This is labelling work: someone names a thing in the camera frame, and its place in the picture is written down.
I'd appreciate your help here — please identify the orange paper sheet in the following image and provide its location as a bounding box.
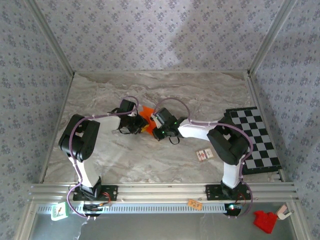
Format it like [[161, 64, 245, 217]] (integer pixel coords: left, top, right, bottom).
[[139, 105, 161, 136]]

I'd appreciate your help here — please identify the small printed card box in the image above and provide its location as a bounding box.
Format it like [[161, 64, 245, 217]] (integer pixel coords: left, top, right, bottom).
[[194, 147, 215, 164]]

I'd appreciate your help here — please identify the orange paper tag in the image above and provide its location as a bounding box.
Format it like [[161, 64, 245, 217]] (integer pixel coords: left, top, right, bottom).
[[187, 198, 204, 212]]

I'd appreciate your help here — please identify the black left controller board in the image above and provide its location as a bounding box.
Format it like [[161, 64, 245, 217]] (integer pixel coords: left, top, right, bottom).
[[82, 203, 104, 218]]

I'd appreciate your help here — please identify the black controller board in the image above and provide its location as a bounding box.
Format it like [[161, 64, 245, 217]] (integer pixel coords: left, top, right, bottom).
[[82, 203, 104, 218], [223, 202, 243, 218]]

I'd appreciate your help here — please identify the black and grey checkerboard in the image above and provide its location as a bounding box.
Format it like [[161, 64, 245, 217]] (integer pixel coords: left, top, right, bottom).
[[224, 106, 283, 176]]

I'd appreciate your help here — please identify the grey metal shelf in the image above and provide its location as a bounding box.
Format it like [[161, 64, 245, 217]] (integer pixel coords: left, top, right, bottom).
[[28, 212, 300, 240]]

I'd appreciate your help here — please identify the green and white cube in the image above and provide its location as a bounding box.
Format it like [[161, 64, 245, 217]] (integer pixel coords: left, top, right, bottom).
[[50, 201, 70, 222]]

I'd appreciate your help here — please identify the black right controller board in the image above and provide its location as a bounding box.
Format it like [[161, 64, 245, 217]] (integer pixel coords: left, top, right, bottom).
[[223, 202, 243, 218]]

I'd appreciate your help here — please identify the red plastic part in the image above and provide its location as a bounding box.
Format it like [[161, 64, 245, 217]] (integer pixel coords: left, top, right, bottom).
[[252, 210, 279, 235]]

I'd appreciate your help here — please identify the white and pink clip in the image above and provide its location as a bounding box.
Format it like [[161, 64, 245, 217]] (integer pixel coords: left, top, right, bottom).
[[276, 204, 294, 221]]

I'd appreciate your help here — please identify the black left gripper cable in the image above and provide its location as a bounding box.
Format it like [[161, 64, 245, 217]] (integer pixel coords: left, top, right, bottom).
[[113, 125, 131, 135]]

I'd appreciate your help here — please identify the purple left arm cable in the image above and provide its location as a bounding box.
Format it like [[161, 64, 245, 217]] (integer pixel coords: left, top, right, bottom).
[[66, 95, 140, 221]]

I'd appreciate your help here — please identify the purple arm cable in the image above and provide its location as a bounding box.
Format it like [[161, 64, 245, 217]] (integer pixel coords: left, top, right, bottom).
[[152, 97, 255, 219], [66, 95, 140, 221]]

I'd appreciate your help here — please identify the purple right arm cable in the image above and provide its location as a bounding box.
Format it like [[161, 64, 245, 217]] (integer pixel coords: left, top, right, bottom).
[[152, 97, 255, 219]]

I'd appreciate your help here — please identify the aluminium table back rail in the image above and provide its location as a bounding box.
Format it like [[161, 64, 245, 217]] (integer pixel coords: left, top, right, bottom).
[[73, 70, 251, 75]]

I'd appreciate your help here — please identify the aluminium mounting rail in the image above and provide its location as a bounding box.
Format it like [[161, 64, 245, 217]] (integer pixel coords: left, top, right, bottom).
[[28, 181, 300, 203]]

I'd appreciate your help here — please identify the aluminium table side rail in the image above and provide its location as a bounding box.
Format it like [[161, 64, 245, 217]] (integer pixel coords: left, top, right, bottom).
[[38, 72, 76, 184], [246, 71, 287, 183]]

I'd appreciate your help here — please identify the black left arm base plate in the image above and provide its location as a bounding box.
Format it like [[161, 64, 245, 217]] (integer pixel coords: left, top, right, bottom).
[[72, 184, 119, 202]]

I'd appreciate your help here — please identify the grey slotted cable duct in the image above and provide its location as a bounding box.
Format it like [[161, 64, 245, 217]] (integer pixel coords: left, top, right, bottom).
[[37, 202, 230, 215]]

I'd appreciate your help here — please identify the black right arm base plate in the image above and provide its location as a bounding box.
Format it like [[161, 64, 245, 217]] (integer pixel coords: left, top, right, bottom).
[[204, 184, 252, 201]]

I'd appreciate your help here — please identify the aluminium frame post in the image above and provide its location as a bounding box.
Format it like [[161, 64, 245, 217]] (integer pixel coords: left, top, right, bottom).
[[23, 0, 76, 77], [248, 0, 299, 77]]

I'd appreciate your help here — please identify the aluminium frame leg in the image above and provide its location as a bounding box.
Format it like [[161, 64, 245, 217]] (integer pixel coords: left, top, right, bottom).
[[293, 201, 313, 240], [13, 201, 38, 240]]

